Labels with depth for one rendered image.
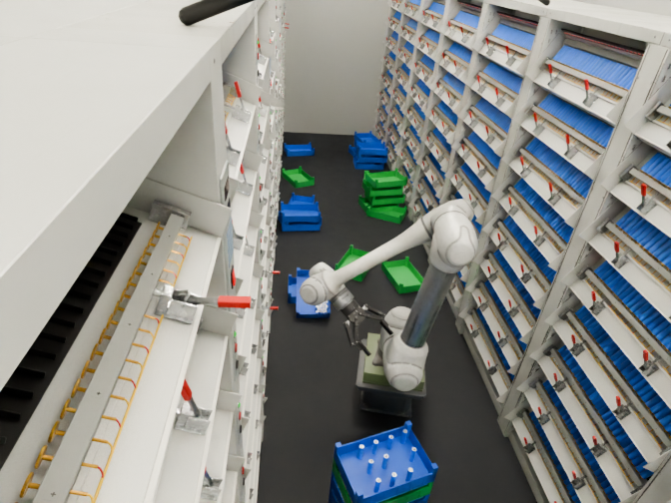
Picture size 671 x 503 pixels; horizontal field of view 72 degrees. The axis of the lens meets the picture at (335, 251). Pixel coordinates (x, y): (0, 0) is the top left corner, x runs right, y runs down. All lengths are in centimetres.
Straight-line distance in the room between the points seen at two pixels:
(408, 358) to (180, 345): 145
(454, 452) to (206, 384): 173
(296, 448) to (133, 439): 180
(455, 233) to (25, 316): 146
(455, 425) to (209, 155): 199
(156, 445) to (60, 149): 25
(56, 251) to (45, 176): 5
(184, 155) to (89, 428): 36
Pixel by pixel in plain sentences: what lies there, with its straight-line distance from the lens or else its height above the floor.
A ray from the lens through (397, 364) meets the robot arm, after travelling 190.
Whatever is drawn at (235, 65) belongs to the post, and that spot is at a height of 158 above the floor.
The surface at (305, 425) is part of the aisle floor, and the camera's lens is 228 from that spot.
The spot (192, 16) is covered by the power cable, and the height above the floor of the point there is 174.
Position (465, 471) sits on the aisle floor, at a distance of 228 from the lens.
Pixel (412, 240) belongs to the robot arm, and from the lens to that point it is 180.
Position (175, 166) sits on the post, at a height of 158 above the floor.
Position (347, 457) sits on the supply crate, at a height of 32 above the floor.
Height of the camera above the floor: 183
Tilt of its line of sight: 32 degrees down
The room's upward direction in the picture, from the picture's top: 5 degrees clockwise
